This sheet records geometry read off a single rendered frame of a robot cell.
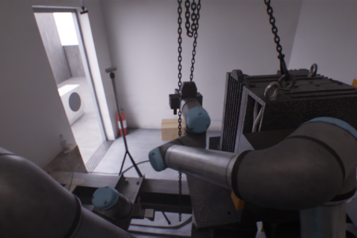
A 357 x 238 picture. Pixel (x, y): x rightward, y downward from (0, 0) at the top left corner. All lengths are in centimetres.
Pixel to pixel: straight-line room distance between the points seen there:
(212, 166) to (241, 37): 279
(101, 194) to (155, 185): 103
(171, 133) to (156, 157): 265
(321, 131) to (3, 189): 49
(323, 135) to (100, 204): 61
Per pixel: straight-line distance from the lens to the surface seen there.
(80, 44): 306
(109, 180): 183
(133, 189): 168
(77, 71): 831
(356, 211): 192
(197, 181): 137
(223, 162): 39
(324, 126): 43
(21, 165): 36
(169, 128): 317
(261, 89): 89
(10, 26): 206
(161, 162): 59
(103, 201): 68
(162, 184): 168
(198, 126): 60
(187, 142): 64
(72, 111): 450
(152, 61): 320
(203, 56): 309
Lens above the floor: 190
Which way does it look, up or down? 29 degrees down
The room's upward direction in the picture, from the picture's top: 2 degrees counter-clockwise
